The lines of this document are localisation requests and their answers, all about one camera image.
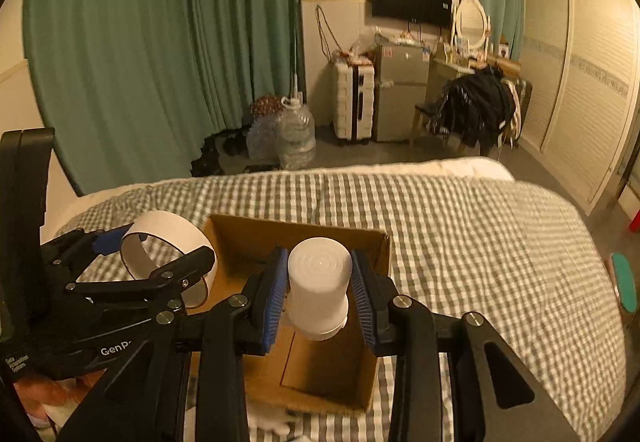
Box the wooden chair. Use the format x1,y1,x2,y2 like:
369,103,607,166
409,102,440,148

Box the white plastic jar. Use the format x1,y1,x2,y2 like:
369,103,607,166
285,237,352,341

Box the white tape roll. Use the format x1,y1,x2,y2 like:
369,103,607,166
119,210,214,280

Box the grey checkered bed blanket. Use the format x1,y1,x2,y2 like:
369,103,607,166
62,172,626,441

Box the silver mini fridge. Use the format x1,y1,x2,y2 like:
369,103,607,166
373,44,431,142

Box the white louvered wardrobe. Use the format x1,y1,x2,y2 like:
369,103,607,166
520,0,639,212

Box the clear water jug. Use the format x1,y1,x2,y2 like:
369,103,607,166
246,114,279,162
276,98,316,170

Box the green curtain left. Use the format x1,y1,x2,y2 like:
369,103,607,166
23,0,305,194

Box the white suitcase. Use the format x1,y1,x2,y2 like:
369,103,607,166
332,58,375,142

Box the brown cardboard box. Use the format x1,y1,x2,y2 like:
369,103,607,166
204,214,390,415

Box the vanity desk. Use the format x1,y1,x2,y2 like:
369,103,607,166
424,55,521,104

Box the white oval vanity mirror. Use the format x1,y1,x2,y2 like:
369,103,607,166
452,0,490,51

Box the black clothes pile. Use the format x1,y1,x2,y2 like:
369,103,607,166
430,65,522,156

